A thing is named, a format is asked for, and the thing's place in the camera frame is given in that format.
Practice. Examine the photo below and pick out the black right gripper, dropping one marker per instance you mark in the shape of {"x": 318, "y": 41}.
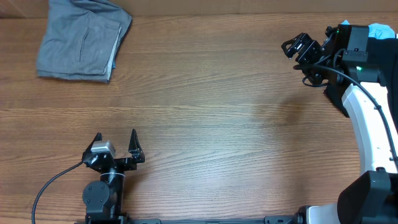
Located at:
{"x": 308, "y": 48}

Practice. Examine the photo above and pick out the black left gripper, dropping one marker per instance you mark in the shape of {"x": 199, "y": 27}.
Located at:
{"x": 134, "y": 148}

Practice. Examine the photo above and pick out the grey shorts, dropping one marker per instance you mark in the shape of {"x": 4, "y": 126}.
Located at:
{"x": 81, "y": 40}

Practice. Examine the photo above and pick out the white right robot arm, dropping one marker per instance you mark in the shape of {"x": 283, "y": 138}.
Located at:
{"x": 372, "y": 197}

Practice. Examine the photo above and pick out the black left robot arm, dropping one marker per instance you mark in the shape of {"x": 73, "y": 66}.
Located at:
{"x": 104, "y": 198}

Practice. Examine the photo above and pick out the black t-shirt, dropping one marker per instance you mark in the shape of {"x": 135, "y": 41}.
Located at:
{"x": 380, "y": 66}

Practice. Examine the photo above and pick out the light blue garment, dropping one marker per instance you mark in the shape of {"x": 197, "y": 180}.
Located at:
{"x": 381, "y": 31}

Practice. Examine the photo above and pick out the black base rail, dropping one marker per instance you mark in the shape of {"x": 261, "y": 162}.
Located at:
{"x": 273, "y": 219}

